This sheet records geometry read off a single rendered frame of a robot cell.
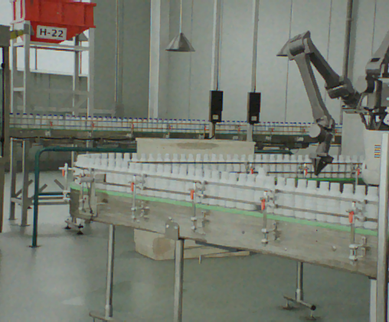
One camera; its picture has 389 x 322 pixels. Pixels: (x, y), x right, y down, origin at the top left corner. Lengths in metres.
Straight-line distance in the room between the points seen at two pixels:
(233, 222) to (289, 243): 0.33
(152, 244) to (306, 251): 4.65
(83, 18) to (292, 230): 7.34
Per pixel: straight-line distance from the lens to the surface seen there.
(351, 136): 9.96
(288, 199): 3.58
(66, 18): 10.50
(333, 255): 3.43
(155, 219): 4.17
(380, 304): 2.79
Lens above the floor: 1.43
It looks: 3 degrees down
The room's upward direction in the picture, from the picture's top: 2 degrees clockwise
